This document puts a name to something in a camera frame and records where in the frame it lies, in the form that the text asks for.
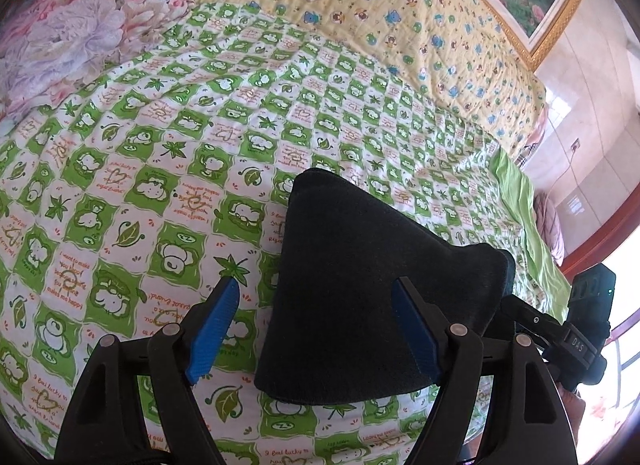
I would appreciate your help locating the light green cloth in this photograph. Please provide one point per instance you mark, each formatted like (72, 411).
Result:
(520, 195)

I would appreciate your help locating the pink pillow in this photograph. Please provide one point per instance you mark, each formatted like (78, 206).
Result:
(550, 230)
(536, 134)

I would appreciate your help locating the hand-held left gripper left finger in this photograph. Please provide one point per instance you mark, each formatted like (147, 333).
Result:
(212, 335)

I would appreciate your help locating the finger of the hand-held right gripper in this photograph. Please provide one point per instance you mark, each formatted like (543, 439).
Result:
(535, 320)

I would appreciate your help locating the pink floral cloth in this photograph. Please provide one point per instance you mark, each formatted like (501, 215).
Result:
(75, 30)

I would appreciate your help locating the green checkered bedsheet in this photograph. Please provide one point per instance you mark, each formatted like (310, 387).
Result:
(200, 120)

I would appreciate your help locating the plaid cloth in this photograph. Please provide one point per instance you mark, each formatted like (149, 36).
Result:
(527, 155)

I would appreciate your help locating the black pants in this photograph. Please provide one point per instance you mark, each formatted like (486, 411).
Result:
(360, 270)

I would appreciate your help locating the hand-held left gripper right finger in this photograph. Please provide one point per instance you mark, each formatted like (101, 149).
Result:
(415, 330)

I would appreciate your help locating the red wooden window frame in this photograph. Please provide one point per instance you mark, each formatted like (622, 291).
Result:
(600, 250)

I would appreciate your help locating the yellow printed quilt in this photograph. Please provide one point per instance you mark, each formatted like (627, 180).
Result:
(375, 5)

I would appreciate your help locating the wall socket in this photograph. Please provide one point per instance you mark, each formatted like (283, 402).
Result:
(577, 145)

